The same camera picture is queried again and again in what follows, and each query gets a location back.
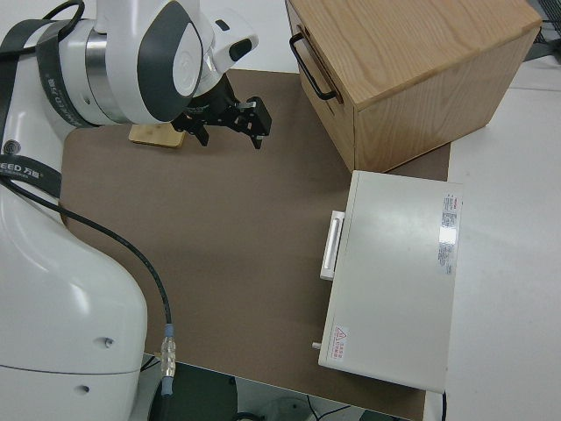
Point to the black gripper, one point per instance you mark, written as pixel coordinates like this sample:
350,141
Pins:
228,112

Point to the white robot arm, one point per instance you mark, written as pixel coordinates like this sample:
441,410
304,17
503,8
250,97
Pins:
66,285

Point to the wooden mug rack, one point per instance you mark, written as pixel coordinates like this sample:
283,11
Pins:
153,136

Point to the brown table mat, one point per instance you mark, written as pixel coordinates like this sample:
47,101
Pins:
219,219

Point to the light wooden box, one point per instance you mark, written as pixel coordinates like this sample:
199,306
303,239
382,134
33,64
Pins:
416,66

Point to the white toaster oven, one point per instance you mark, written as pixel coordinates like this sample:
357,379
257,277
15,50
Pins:
394,285

